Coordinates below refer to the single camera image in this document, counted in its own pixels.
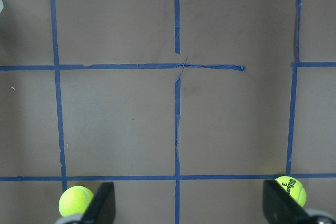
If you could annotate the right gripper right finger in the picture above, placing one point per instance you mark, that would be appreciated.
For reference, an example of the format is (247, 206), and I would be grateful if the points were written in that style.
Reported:
(280, 207)

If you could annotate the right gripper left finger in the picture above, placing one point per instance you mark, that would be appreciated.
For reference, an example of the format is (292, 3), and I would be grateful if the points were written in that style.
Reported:
(101, 209)

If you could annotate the Wilson tennis ball can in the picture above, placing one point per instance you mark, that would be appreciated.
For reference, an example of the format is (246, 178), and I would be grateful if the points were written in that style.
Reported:
(1, 6)

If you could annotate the tennis ball Wilson right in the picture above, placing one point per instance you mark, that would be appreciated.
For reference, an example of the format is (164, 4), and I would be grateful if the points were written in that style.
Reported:
(294, 188)

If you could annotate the tennis ball Roland Garros centre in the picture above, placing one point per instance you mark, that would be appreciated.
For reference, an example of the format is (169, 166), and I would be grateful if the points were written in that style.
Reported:
(75, 200)

